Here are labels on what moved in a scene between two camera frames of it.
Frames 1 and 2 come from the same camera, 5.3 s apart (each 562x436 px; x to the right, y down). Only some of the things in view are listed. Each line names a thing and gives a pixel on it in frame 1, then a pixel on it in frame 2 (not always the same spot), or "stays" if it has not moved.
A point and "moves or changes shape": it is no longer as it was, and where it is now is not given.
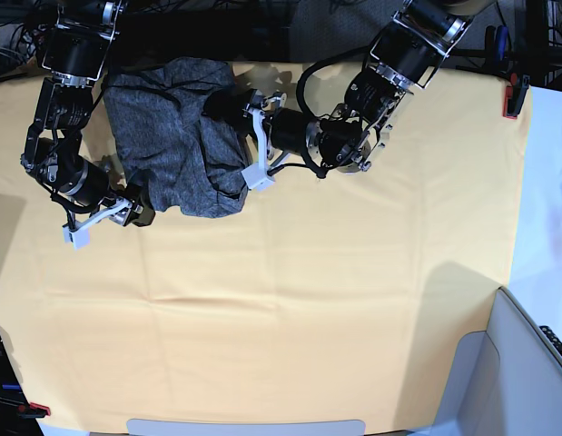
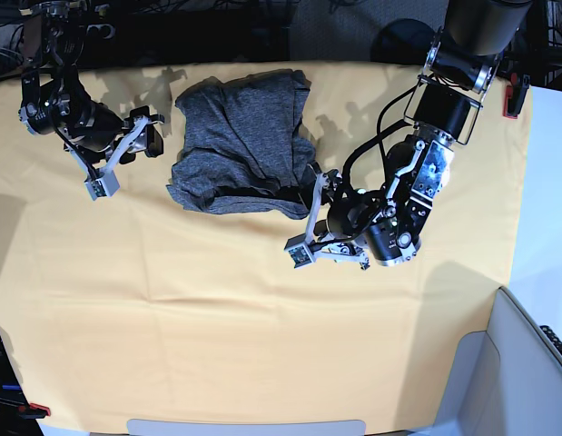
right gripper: x=288 y=130 to x=340 y=214
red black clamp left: x=33 y=411 stays
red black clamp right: x=513 y=95 stays
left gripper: x=86 y=187 to x=98 y=133
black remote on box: x=556 y=341 stays
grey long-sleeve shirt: x=187 y=161 moves or changes shape
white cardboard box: x=505 y=381 stays
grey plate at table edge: x=164 y=427 stays
